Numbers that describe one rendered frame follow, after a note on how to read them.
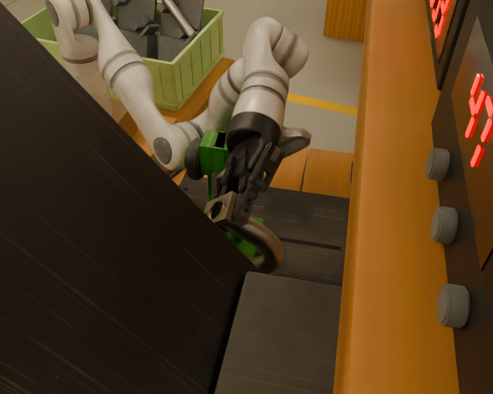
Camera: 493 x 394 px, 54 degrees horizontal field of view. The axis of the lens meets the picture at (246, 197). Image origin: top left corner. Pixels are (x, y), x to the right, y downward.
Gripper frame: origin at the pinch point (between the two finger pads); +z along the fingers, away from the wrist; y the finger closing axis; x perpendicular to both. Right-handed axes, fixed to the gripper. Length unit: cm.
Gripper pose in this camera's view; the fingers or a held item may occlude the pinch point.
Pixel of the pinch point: (233, 213)
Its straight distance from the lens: 63.0
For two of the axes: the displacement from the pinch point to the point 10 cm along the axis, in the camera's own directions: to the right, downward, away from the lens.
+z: -2.1, 8.4, -5.0
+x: 7.5, 4.7, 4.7
